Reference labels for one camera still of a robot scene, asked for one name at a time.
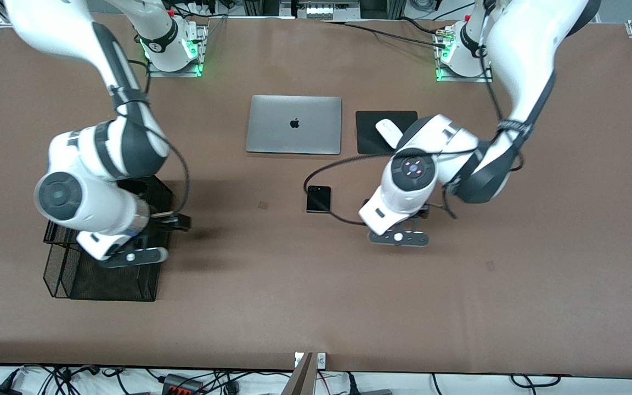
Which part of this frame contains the black mouse pad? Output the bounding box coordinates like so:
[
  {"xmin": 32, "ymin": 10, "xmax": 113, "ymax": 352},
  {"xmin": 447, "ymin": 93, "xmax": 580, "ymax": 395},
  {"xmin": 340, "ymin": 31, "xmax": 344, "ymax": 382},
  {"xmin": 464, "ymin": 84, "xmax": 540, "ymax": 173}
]
[{"xmin": 355, "ymin": 110, "xmax": 419, "ymax": 155}]

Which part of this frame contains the white power strip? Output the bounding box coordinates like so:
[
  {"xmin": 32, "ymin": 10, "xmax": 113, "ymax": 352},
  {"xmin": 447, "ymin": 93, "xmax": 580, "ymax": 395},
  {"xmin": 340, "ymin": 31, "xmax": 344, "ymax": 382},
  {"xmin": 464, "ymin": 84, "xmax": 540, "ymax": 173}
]
[{"xmin": 305, "ymin": 4, "xmax": 340, "ymax": 21}]

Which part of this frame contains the white computer mouse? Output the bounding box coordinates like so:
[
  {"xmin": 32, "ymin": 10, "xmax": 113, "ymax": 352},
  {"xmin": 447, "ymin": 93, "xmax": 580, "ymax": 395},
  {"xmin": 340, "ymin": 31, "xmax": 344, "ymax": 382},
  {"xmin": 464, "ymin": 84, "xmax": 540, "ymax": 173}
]
[{"xmin": 375, "ymin": 118, "xmax": 404, "ymax": 149}]

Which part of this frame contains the black looped floor cable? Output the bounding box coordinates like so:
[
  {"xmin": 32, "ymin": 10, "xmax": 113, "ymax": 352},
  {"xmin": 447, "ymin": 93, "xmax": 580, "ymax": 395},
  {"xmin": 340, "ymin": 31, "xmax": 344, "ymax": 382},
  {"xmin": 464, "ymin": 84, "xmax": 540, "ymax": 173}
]
[{"xmin": 510, "ymin": 374, "xmax": 562, "ymax": 388}]

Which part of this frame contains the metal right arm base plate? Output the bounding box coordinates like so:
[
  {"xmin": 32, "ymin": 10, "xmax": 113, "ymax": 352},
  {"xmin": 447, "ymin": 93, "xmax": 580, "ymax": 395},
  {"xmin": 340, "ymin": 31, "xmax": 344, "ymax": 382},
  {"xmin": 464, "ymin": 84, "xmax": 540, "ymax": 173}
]
[{"xmin": 146, "ymin": 22, "xmax": 208, "ymax": 78}]

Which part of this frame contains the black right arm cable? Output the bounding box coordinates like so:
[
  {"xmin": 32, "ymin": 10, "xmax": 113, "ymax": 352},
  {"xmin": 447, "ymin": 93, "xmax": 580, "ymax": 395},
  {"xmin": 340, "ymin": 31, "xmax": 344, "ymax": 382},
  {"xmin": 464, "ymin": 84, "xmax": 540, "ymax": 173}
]
[{"xmin": 113, "ymin": 58, "xmax": 191, "ymax": 217}]

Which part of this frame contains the aluminium frame post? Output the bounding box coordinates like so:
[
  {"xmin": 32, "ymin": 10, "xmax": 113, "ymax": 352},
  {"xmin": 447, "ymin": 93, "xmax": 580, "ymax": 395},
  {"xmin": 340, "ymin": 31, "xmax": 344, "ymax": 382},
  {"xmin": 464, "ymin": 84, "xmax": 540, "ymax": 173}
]
[{"xmin": 282, "ymin": 352, "xmax": 328, "ymax": 395}]

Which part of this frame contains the black cable on table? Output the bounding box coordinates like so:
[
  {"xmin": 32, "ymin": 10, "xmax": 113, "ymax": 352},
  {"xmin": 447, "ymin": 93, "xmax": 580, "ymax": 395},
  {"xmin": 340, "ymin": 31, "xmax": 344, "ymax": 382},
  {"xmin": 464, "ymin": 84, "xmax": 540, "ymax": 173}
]
[{"xmin": 320, "ymin": 20, "xmax": 448, "ymax": 49}]

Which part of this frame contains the black orange power strip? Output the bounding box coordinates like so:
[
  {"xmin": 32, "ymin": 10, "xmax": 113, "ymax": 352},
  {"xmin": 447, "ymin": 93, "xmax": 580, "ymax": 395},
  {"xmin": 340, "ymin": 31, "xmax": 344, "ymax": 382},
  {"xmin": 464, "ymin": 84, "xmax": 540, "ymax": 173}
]
[{"xmin": 162, "ymin": 374, "xmax": 205, "ymax": 395}]

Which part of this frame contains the black flip phone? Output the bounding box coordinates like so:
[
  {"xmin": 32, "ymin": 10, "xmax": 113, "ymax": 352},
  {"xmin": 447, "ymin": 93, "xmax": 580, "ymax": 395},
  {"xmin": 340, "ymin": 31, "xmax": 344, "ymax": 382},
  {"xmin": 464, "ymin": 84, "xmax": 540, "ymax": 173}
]
[{"xmin": 306, "ymin": 185, "xmax": 332, "ymax": 214}]

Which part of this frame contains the silver closed laptop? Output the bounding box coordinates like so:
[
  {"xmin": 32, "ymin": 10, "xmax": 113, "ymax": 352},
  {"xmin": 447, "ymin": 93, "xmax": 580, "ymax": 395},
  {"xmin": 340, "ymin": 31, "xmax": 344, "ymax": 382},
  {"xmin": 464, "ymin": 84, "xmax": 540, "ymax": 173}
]
[{"xmin": 246, "ymin": 95, "xmax": 343, "ymax": 155}]

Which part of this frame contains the black mesh two-tier tray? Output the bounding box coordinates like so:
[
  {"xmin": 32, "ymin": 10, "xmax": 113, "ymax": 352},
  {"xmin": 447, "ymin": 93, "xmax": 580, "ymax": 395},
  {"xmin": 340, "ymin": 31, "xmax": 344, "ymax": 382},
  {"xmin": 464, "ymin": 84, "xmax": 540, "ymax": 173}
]
[{"xmin": 43, "ymin": 171, "xmax": 173, "ymax": 302}]

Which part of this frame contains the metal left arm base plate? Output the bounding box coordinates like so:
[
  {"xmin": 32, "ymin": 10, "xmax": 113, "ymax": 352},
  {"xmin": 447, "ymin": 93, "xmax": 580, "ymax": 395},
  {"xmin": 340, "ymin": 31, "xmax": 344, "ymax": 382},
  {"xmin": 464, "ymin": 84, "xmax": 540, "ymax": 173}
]
[{"xmin": 436, "ymin": 26, "xmax": 494, "ymax": 83}]

